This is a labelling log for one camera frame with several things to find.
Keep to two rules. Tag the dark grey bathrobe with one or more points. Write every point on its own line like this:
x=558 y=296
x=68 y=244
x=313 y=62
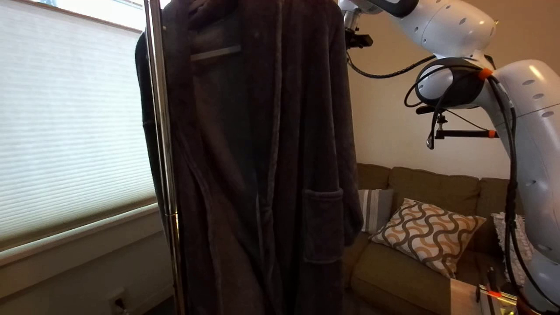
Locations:
x=263 y=146

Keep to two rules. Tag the chrome rack pole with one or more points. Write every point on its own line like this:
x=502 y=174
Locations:
x=158 y=116

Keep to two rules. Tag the olive green sofa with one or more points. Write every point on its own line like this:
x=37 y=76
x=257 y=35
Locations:
x=396 y=273

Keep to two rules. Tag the white window blind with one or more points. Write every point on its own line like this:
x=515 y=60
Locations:
x=70 y=116

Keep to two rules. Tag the wavy patterned cushion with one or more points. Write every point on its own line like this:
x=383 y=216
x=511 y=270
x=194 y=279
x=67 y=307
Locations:
x=425 y=233

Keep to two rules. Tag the window sill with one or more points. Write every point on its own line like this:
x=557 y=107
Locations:
x=70 y=235

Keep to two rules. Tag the white textured cushion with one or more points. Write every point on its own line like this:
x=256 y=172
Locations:
x=499 y=230

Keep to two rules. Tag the black camera on boom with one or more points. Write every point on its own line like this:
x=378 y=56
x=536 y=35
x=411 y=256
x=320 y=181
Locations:
x=429 y=109

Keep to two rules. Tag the striped cushion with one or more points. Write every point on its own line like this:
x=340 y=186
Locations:
x=376 y=210

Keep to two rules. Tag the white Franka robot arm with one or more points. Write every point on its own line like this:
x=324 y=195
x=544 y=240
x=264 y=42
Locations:
x=443 y=27

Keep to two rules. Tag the cardboard box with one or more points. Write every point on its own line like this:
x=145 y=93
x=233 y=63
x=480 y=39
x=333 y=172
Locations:
x=464 y=298

